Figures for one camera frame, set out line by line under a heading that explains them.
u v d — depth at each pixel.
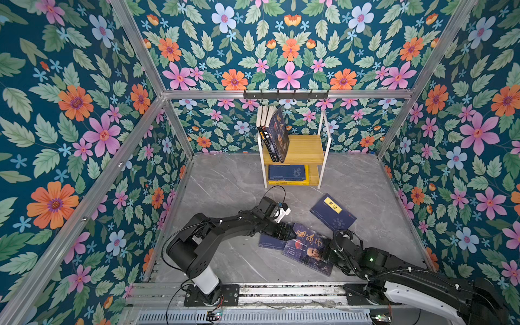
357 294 0.71
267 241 0.86
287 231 0.77
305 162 0.89
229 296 0.73
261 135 0.78
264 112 0.80
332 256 0.71
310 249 0.83
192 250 0.46
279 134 0.84
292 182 1.00
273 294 0.75
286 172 1.01
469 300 0.43
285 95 0.92
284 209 0.82
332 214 0.94
